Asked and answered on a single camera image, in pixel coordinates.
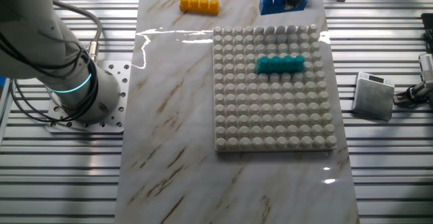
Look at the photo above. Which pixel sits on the blue four-stud block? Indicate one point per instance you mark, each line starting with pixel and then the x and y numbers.
pixel 270 5

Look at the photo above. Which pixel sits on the teal four-stud block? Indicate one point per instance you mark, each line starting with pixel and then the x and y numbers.
pixel 280 65

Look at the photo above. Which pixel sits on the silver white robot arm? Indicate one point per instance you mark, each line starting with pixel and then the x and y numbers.
pixel 30 41

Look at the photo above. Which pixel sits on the orange four-stud block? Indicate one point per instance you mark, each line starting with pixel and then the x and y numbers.
pixel 199 5

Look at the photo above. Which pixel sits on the white studded baseplate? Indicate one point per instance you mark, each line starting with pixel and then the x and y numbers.
pixel 270 109

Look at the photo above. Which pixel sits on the silver digital scale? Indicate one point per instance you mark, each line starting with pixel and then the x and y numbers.
pixel 373 97

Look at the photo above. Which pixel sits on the black device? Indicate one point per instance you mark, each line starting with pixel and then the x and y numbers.
pixel 428 31

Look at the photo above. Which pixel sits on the marble pattern board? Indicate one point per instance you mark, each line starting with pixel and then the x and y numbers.
pixel 176 115

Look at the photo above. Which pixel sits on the small silver camera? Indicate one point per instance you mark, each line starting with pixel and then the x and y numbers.
pixel 427 66

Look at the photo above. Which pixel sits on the metal camera mount clamp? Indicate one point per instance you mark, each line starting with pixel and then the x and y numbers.
pixel 414 93

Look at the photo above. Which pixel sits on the perforated robot base plate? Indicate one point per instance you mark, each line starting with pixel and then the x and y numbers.
pixel 116 115

